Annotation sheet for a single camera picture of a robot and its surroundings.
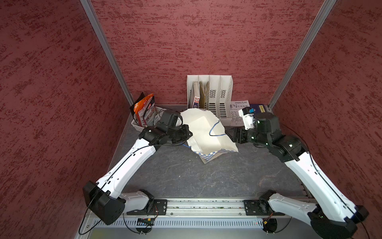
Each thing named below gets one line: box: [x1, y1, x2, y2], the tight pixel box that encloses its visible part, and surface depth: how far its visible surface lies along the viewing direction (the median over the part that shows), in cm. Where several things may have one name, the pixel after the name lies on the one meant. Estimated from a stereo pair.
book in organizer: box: [192, 81, 201, 109], surface depth 97 cm
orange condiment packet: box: [133, 93, 155, 128], surface depth 92 cm
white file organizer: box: [186, 74, 234, 126], surface depth 106 cm
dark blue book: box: [249, 104, 267, 114], surface depth 124 cm
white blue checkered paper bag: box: [180, 108, 239, 164], surface depth 72 cm
